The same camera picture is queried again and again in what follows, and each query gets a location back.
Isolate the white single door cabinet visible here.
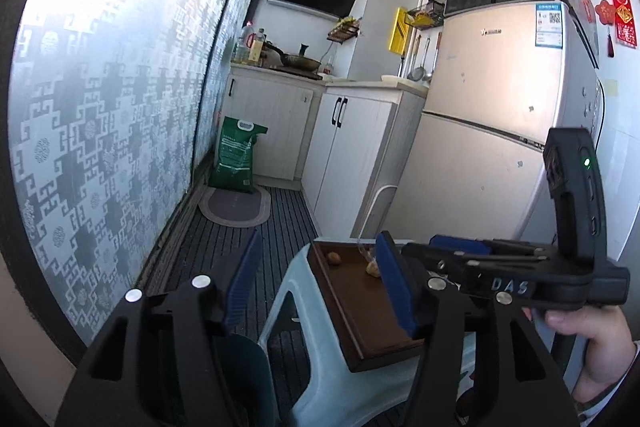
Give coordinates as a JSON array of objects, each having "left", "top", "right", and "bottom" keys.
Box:
[{"left": 220, "top": 64, "right": 326, "bottom": 182}]

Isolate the person's right hand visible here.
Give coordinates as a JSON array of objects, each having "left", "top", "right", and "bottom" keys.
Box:
[{"left": 544, "top": 306, "right": 640, "bottom": 400}]

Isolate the white two-door refrigerator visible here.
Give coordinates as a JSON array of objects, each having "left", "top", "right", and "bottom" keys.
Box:
[{"left": 387, "top": 0, "right": 608, "bottom": 258}]

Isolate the brown wooden tray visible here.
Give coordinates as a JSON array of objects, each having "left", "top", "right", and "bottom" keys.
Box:
[{"left": 306, "top": 239, "right": 432, "bottom": 374}]

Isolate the black wire wall rack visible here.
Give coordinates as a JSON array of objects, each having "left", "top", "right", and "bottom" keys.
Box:
[{"left": 405, "top": 0, "right": 447, "bottom": 30}]

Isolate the black frying pan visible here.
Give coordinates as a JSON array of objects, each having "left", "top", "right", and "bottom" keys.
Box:
[{"left": 265, "top": 42, "right": 322, "bottom": 72}]

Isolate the large clear water bottle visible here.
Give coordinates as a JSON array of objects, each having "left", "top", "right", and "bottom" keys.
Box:
[{"left": 234, "top": 24, "right": 256, "bottom": 62}]

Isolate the red rectangular hanging ornament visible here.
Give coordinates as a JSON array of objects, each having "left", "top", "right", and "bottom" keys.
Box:
[{"left": 611, "top": 0, "right": 640, "bottom": 48}]

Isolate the white double door cabinet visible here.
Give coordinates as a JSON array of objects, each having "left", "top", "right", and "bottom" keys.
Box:
[{"left": 301, "top": 79, "right": 430, "bottom": 239}]

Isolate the green rice bag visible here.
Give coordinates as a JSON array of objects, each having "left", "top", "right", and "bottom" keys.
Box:
[{"left": 208, "top": 116, "right": 269, "bottom": 194}]

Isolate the patterned frosted glass door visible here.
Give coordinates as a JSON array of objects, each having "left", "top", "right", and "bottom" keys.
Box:
[{"left": 7, "top": 0, "right": 286, "bottom": 348}]

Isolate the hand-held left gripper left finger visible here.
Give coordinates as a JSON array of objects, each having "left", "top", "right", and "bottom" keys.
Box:
[{"left": 55, "top": 229, "right": 265, "bottom": 427}]

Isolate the black induction cooker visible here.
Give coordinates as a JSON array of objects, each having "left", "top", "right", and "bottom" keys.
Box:
[{"left": 270, "top": 66, "right": 325, "bottom": 80}]

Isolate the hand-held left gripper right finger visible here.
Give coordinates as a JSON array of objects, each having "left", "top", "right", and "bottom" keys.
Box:
[{"left": 376, "top": 231, "right": 581, "bottom": 427}]

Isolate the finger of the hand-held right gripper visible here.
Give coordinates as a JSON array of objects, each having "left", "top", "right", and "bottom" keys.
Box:
[
  {"left": 430, "top": 234, "right": 551, "bottom": 259},
  {"left": 400, "top": 242, "right": 501, "bottom": 290}
]

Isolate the grey oval floor mat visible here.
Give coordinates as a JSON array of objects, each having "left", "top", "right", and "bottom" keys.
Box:
[{"left": 198, "top": 186, "right": 272, "bottom": 228}]

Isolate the red flower tassel ornament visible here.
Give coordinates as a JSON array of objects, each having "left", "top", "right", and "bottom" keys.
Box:
[{"left": 594, "top": 0, "right": 617, "bottom": 58}]

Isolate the yellow cooking oil bottle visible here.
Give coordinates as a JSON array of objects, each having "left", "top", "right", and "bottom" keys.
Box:
[{"left": 248, "top": 29, "right": 266, "bottom": 66}]

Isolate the light blue plastic stool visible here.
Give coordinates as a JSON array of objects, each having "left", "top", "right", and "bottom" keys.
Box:
[{"left": 257, "top": 237, "right": 476, "bottom": 427}]

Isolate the wall-mounted spice rack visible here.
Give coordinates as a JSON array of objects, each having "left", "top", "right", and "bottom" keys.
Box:
[{"left": 327, "top": 17, "right": 362, "bottom": 43}]

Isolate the metal skimmer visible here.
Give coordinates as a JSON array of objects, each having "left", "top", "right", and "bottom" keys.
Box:
[{"left": 407, "top": 36, "right": 426, "bottom": 82}]

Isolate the black power cable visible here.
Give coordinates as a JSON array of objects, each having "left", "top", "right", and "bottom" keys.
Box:
[{"left": 570, "top": 9, "right": 609, "bottom": 148}]

